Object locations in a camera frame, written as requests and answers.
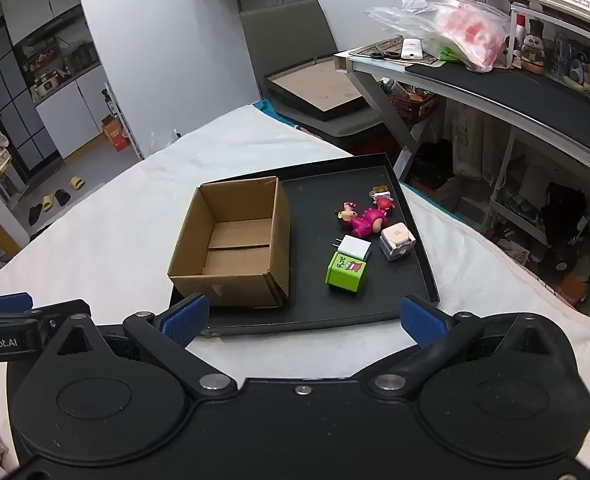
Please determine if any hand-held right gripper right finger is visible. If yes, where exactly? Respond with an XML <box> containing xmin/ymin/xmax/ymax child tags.
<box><xmin>370</xmin><ymin>295</ymin><xmax>572</xmax><ymax>400</ymax></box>

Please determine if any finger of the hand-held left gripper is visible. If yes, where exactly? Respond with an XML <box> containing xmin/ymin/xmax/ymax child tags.
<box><xmin>0</xmin><ymin>293</ymin><xmax>92</xmax><ymax>333</ymax></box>

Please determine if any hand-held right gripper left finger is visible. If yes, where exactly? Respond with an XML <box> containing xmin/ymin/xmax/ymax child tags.
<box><xmin>50</xmin><ymin>294</ymin><xmax>238</xmax><ymax>401</ymax></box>

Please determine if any brown cardboard box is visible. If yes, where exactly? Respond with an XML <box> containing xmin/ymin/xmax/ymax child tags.
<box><xmin>167</xmin><ymin>176</ymin><xmax>292</xmax><ymax>309</ymax></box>

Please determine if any black tray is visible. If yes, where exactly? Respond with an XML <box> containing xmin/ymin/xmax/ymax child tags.
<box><xmin>169</xmin><ymin>152</ymin><xmax>441</xmax><ymax>337</ymax></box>

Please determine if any pink dinosaur figure toy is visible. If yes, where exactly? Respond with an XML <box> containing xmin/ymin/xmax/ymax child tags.
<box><xmin>350</xmin><ymin>207</ymin><xmax>390</xmax><ymax>239</ymax></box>

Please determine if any white pink cube toy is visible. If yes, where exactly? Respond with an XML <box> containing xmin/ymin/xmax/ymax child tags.
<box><xmin>379</xmin><ymin>223</ymin><xmax>417</xmax><ymax>262</ymax></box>

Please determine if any green cube toy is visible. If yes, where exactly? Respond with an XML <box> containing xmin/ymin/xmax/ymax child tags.
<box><xmin>325</xmin><ymin>251</ymin><xmax>367</xmax><ymax>293</ymax></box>

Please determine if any white charger plug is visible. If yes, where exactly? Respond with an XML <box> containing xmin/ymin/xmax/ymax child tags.
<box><xmin>332</xmin><ymin>234</ymin><xmax>373</xmax><ymax>264</ymax></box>

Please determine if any small red-capped figure toy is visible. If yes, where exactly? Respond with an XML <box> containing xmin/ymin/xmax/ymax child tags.
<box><xmin>332</xmin><ymin>201</ymin><xmax>360</xmax><ymax>226</ymax></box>

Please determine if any black plastic bag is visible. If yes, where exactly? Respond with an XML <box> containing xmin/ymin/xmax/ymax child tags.
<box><xmin>415</xmin><ymin>142</ymin><xmax>456</xmax><ymax>187</ymax></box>

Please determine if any white canvas bag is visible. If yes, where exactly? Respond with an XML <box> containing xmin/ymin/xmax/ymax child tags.
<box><xmin>447</xmin><ymin>107</ymin><xmax>496</xmax><ymax>181</ymax></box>

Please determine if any white storage rack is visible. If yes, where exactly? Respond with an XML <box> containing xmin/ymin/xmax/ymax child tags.
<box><xmin>490</xmin><ymin>125</ymin><xmax>590</xmax><ymax>247</ymax></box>

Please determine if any orange cardboard box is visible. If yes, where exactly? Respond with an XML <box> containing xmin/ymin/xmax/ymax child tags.
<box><xmin>101</xmin><ymin>119</ymin><xmax>132</xmax><ymax>153</ymax></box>

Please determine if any white cabinet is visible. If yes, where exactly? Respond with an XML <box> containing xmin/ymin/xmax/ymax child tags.
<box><xmin>0</xmin><ymin>0</ymin><xmax>112</xmax><ymax>161</ymax></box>

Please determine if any orange plastic basket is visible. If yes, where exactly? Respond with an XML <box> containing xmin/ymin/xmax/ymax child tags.
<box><xmin>385</xmin><ymin>92</ymin><xmax>439</xmax><ymax>124</ymax></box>

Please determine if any grey desk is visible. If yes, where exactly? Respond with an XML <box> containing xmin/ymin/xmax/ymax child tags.
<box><xmin>334</xmin><ymin>42</ymin><xmax>590</xmax><ymax>186</ymax></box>

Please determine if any black framed board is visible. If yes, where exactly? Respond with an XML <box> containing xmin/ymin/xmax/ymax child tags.
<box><xmin>262</xmin><ymin>62</ymin><xmax>371</xmax><ymax>122</ymax></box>

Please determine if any clear plastic bag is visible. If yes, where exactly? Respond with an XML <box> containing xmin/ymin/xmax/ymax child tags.
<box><xmin>365</xmin><ymin>0</ymin><xmax>510</xmax><ymax>73</ymax></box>

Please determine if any panda figurine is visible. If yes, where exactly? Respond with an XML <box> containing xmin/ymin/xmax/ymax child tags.
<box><xmin>520</xmin><ymin>32</ymin><xmax>548</xmax><ymax>76</ymax></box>

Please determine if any grey chair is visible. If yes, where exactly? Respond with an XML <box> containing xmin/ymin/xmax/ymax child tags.
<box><xmin>239</xmin><ymin>0</ymin><xmax>393</xmax><ymax>158</ymax></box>

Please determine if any red keychain toy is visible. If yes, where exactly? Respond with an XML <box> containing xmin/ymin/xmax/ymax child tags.
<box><xmin>370</xmin><ymin>186</ymin><xmax>396</xmax><ymax>212</ymax></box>

